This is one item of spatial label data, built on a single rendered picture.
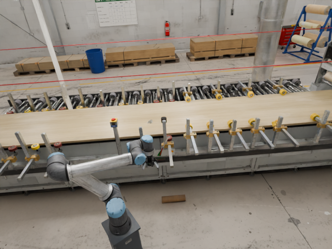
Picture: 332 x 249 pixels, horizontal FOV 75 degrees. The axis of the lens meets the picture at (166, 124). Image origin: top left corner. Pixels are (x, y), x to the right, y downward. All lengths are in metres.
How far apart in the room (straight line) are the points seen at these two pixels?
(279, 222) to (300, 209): 0.35
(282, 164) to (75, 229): 2.80
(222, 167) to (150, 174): 0.98
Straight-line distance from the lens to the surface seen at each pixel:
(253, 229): 2.85
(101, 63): 7.72
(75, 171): 1.60
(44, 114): 3.50
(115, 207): 1.89
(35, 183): 3.48
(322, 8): 8.76
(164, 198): 2.88
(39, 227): 3.22
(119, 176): 3.09
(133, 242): 2.19
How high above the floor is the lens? 2.33
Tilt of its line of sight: 32 degrees down
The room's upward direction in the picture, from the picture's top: 3 degrees counter-clockwise
